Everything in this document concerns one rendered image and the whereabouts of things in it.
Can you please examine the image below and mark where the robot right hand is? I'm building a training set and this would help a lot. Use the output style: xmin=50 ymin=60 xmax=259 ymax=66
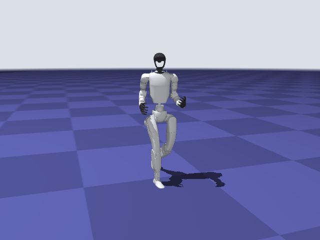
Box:
xmin=139 ymin=102 xmax=148 ymax=115

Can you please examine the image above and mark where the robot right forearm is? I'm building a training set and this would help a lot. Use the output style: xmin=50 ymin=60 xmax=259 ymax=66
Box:
xmin=138 ymin=91 xmax=146 ymax=106

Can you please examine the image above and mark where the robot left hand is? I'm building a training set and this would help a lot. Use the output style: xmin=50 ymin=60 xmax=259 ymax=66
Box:
xmin=177 ymin=96 xmax=186 ymax=108

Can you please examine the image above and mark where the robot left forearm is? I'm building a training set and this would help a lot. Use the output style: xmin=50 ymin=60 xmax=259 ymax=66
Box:
xmin=173 ymin=94 xmax=185 ymax=108

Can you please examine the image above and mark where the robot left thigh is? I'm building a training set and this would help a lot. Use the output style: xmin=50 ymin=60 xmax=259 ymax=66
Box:
xmin=162 ymin=114 xmax=177 ymax=153

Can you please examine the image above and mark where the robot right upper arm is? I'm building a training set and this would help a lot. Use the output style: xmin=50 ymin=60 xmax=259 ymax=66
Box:
xmin=140 ymin=73 xmax=150 ymax=97

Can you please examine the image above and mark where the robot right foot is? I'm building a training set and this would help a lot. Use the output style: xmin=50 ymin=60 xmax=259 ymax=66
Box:
xmin=153 ymin=178 xmax=165 ymax=189

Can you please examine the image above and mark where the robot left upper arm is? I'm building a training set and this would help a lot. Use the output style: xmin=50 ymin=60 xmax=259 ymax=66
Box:
xmin=170 ymin=73 xmax=178 ymax=100

